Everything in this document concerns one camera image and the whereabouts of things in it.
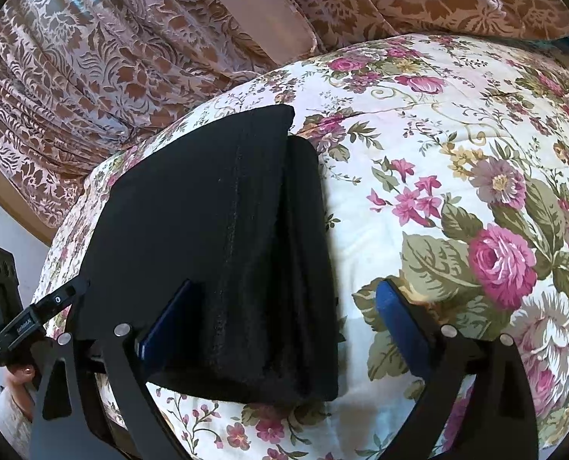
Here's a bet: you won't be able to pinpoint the person's left hand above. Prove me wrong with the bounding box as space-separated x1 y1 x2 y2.
5 365 35 416

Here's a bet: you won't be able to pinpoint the wooden bed frame edge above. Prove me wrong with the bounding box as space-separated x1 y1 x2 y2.
0 170 56 246

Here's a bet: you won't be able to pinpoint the brown pink damask bedspread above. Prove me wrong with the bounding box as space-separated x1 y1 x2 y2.
0 0 569 228

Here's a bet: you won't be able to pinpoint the black pants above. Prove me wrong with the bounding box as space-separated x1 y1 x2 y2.
73 105 339 405

